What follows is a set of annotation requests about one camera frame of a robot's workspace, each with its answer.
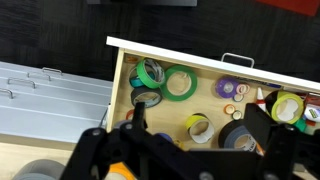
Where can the red flat object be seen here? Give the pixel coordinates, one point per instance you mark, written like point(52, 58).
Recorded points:
point(293, 6)

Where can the wide black tape roll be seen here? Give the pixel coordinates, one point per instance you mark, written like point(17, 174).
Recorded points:
point(230, 130)

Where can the white glue bottle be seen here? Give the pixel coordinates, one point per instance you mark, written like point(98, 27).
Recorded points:
point(261, 101)

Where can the lime yellow tape roll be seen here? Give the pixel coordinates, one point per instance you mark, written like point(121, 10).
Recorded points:
point(297, 100)

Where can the grey duct tape roll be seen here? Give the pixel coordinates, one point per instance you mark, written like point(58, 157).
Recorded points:
point(36, 170)

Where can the orange tape roll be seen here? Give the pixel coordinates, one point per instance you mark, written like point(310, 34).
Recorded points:
point(120, 169)

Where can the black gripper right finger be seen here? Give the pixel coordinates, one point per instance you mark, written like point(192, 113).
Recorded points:
point(286, 150)

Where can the purple tape roll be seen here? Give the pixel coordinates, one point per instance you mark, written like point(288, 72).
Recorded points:
point(220, 91)

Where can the teal tape roll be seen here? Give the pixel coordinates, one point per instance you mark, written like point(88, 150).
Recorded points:
point(135, 81)

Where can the small green tape roll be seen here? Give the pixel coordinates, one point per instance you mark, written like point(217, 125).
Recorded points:
point(141, 71)

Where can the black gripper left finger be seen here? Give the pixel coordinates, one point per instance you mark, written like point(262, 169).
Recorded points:
point(110, 153)

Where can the yellow black tape roll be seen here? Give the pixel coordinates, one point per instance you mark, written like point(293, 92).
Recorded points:
point(191, 120)

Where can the white green label tube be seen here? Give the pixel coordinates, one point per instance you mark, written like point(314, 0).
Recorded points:
point(313, 113)

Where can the wooden drawer white front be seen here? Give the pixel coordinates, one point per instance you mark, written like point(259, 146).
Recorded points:
point(173, 113)

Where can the blue tape roll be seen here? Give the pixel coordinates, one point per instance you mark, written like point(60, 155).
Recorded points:
point(163, 136)

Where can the dark grey tape roll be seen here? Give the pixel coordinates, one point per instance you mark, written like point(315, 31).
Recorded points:
point(136, 94)

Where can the large green tape roll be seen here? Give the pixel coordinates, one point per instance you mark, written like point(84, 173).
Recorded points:
point(168, 95)

